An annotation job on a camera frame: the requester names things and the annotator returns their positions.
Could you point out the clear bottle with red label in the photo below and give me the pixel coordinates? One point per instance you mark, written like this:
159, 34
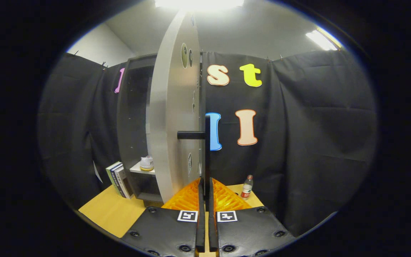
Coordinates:
247, 189

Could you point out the narrow ceiling light strip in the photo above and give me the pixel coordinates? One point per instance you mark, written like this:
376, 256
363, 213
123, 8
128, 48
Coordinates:
321, 39

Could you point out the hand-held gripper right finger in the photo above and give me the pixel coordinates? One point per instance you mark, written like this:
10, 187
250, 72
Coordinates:
211, 232

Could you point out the white shoe with yellow sole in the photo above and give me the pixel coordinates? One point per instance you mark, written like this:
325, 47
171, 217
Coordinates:
146, 164

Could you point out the dark grey shoe cabinet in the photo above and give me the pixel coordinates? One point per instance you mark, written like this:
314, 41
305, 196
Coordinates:
127, 125

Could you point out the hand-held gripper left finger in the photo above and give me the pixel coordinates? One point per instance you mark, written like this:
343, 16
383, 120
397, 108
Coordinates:
201, 232

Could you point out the beige shoe cabinet door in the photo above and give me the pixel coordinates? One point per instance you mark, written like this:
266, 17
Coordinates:
170, 125

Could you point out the black backdrop cloth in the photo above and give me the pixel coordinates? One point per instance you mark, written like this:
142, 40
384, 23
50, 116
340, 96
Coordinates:
316, 125

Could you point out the large ceiling light panel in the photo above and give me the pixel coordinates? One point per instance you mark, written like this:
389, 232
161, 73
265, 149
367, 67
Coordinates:
198, 3

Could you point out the white cabinet shelf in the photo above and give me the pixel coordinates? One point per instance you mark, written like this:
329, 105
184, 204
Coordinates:
136, 168

